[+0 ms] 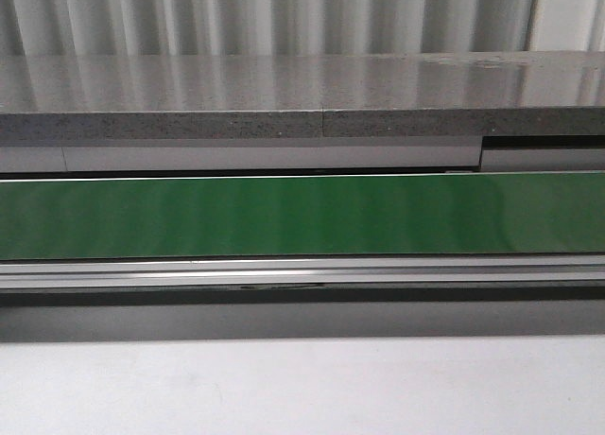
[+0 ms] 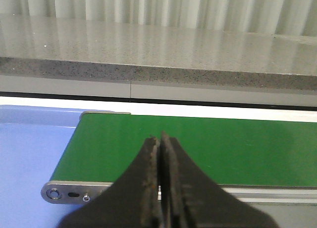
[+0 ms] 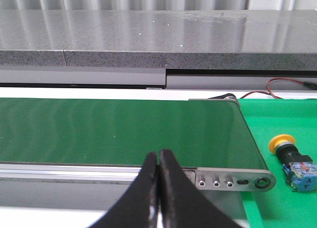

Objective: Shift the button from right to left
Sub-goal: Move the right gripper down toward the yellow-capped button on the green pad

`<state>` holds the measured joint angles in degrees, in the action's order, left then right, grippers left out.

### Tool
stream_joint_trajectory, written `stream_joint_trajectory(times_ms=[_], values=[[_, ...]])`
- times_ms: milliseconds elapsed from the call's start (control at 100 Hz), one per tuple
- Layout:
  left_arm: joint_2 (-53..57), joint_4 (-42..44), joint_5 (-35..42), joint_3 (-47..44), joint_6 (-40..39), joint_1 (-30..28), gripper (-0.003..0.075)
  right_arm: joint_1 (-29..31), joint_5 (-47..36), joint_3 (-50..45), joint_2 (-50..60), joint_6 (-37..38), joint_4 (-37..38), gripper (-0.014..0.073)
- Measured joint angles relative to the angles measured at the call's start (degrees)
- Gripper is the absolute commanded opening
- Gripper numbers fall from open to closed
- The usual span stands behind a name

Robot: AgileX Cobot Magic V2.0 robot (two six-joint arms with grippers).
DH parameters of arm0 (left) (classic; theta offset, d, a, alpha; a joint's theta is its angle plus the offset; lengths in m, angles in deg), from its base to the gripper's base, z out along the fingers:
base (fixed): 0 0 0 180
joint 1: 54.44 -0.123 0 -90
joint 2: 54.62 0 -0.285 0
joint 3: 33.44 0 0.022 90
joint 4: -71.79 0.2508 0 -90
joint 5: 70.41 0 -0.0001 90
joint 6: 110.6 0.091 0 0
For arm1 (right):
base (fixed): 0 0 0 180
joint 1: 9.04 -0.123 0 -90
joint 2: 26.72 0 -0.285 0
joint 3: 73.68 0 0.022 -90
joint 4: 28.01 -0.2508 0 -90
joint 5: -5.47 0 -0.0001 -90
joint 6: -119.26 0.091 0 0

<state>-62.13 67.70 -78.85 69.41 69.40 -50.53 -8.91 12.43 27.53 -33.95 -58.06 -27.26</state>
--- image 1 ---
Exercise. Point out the grey corrugated curtain backdrop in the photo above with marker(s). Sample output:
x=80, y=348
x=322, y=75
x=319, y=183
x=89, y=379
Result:
x=297, y=27

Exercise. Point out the aluminium conveyor front rail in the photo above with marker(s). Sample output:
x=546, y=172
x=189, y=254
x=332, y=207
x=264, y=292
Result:
x=474, y=271

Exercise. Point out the grey speckled stone counter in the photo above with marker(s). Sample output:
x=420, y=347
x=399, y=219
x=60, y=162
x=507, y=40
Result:
x=112, y=98

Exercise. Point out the green conveyor belt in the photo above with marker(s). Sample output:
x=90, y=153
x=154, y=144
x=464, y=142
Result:
x=333, y=215

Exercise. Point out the grey cabinet panel under counter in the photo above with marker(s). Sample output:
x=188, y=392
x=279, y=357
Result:
x=530, y=153

